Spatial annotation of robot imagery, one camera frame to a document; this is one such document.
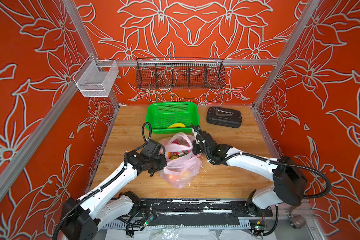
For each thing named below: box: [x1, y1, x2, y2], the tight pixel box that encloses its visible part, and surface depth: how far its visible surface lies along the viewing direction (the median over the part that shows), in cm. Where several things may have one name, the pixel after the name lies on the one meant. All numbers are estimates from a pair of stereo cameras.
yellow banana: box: [167, 123, 186, 129], surface depth 106 cm
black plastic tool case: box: [206, 106, 242, 128], surface depth 106 cm
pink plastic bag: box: [158, 131, 202, 189], surface depth 77 cm
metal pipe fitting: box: [286, 211, 307, 230], surface depth 69 cm
